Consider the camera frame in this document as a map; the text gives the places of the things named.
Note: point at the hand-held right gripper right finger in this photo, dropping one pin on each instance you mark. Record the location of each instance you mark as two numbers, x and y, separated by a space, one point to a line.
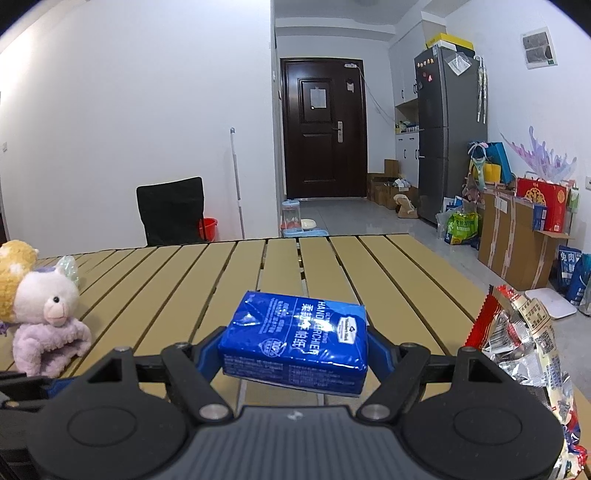
379 357

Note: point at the small brown cardboard boxes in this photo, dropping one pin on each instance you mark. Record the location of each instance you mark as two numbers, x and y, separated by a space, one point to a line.
385 187

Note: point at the white bathroom scale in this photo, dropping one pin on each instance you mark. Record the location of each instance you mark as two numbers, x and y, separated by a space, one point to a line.
551 302

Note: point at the large taped cardboard box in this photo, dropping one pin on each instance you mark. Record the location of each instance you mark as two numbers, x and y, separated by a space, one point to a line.
512 244

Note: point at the dark brown door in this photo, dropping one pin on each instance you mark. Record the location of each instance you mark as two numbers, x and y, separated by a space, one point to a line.
323 152

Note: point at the hanging packet strip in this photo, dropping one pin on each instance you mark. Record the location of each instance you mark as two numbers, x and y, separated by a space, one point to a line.
481 87

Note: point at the yellow box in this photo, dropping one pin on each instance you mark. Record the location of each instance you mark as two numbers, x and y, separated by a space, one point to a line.
450 42

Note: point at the black folding chair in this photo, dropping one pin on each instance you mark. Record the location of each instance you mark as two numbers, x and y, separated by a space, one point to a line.
171 212

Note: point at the red bucket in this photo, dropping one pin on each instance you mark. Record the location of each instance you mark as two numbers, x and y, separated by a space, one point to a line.
208 230

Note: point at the green plastic bag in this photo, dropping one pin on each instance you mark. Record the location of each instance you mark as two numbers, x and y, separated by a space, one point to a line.
464 228

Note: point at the tan slatted folding table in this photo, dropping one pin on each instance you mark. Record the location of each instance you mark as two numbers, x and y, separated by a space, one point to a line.
286 263

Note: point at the white paper on door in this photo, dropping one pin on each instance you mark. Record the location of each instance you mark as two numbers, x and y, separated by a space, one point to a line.
318 98

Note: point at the purple coral wall decoration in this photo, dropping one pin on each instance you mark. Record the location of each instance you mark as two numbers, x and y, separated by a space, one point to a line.
540 157

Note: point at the white wall cabinet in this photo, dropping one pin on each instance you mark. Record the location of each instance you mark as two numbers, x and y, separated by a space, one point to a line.
406 69

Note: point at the blue gift bag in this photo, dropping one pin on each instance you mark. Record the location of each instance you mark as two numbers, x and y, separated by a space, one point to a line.
501 154

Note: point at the red and silver snack bag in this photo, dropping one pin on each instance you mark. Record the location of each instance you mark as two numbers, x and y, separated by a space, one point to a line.
531 341

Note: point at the blue pet food bag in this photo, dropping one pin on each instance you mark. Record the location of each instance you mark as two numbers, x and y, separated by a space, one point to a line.
575 272

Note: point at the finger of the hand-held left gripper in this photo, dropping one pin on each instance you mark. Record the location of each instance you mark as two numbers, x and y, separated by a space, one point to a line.
32 385

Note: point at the red gift box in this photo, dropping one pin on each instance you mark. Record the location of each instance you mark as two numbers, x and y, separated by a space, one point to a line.
547 203

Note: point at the white electrical panel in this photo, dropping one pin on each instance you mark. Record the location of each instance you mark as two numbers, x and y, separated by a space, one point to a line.
538 48

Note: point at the white mop pole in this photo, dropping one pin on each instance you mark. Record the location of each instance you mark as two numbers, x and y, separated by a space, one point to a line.
236 184

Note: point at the white and lavender plush bear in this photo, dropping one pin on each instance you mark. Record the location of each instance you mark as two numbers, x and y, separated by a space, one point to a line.
46 300

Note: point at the grey refrigerator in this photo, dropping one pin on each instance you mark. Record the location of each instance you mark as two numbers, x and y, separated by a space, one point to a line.
445 138

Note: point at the white base cabinet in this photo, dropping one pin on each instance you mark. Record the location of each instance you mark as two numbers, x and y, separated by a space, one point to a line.
407 159

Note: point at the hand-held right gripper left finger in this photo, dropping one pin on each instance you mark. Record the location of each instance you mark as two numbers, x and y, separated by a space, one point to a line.
210 357

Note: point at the blue tissue pack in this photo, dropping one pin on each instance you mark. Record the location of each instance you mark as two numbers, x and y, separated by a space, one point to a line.
295 337

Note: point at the teal and pink plastic toy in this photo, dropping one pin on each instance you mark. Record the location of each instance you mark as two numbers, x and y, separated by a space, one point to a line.
478 161

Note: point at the yellow and white plush toy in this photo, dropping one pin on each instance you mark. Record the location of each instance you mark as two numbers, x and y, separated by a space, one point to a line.
11 272

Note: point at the yellow gift bag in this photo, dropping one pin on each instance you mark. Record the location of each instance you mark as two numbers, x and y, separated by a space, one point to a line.
492 173

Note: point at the clear plastic bag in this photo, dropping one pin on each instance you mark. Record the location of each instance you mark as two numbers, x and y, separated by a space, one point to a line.
68 270

